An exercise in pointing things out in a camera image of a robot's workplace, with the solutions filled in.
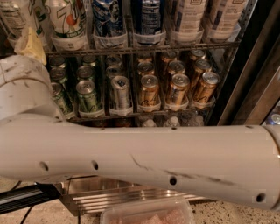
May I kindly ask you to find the yellow foam padded gripper finger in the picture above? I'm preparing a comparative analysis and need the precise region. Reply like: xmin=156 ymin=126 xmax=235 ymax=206
xmin=14 ymin=27 xmax=46 ymax=65

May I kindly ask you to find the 7up can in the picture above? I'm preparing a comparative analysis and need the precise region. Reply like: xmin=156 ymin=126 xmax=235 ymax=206
xmin=0 ymin=0 xmax=47 ymax=46
xmin=45 ymin=0 xmax=86 ymax=39

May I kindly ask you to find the second row left green can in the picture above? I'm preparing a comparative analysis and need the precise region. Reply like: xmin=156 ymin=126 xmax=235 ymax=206
xmin=50 ymin=67 xmax=68 ymax=90

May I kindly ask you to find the second row green can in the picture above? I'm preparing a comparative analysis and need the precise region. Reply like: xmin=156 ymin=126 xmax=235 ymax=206
xmin=76 ymin=66 xmax=95 ymax=81
xmin=50 ymin=67 xmax=68 ymax=90

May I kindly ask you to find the front left green can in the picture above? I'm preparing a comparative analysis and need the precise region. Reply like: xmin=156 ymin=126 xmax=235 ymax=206
xmin=52 ymin=82 xmax=74 ymax=117

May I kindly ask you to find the blue pepsi can with face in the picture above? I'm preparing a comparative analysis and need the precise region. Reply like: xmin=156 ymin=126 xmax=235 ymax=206
xmin=92 ymin=0 xmax=123 ymax=38

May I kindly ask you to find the stainless steel fridge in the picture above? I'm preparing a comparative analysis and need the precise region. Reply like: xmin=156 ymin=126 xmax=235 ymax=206
xmin=0 ymin=0 xmax=280 ymax=217

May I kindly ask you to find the second row silver can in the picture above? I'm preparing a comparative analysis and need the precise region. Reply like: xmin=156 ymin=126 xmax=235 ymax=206
xmin=106 ymin=66 xmax=123 ymax=81

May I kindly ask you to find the front silver can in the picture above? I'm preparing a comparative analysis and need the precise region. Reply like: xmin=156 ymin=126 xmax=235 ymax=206
xmin=111 ymin=76 xmax=130 ymax=110

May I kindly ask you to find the second row left gold can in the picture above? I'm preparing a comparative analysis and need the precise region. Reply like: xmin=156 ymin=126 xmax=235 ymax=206
xmin=137 ymin=62 xmax=155 ymax=76

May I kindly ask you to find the second row gold can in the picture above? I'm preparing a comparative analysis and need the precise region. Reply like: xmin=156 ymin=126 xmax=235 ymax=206
xmin=137 ymin=62 xmax=155 ymax=76
xmin=164 ymin=60 xmax=186 ymax=88
xmin=190 ymin=59 xmax=212 ymax=88

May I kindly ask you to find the dark blue pepsi can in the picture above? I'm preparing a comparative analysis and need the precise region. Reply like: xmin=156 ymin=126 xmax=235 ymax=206
xmin=130 ymin=0 xmax=165 ymax=35

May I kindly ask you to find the front left gold can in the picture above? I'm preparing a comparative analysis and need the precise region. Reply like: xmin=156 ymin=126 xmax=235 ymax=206
xmin=139 ymin=75 xmax=159 ymax=107

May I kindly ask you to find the second row middle gold can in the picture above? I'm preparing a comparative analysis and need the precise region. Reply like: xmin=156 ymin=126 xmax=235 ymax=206
xmin=164 ymin=60 xmax=186 ymax=88

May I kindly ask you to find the front middle gold can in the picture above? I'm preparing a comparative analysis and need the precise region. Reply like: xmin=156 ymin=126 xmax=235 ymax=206
xmin=165 ymin=73 xmax=190 ymax=105

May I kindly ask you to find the open glass fridge door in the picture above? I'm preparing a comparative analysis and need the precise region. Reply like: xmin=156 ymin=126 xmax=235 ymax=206
xmin=0 ymin=183 xmax=60 ymax=214

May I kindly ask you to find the white can on shelf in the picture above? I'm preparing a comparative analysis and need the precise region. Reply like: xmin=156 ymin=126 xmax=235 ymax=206
xmin=171 ymin=0 xmax=207 ymax=32
xmin=206 ymin=0 xmax=247 ymax=32

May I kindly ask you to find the second row right gold can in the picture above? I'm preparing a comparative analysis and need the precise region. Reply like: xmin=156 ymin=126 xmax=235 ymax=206
xmin=190 ymin=59 xmax=212 ymax=88

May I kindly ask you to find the front right gold can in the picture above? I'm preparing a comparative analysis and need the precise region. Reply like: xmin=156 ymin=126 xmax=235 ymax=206
xmin=192 ymin=72 xmax=220 ymax=103

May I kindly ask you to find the white can rightmost on shelf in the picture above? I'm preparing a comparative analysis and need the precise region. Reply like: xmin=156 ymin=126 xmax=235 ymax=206
xmin=206 ymin=0 xmax=247 ymax=32

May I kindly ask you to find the blue can behind right door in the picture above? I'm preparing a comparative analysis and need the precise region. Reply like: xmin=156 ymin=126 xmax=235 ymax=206
xmin=265 ymin=113 xmax=280 ymax=125

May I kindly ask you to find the left water bottle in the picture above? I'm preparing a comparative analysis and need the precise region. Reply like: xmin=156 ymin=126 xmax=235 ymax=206
xmin=143 ymin=119 xmax=157 ymax=128

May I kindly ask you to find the middle water bottle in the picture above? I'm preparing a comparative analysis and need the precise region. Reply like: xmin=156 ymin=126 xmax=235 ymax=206
xmin=164 ymin=116 xmax=180 ymax=127

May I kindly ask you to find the clear plastic container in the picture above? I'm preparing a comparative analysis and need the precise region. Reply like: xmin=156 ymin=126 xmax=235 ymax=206
xmin=100 ymin=197 xmax=196 ymax=224

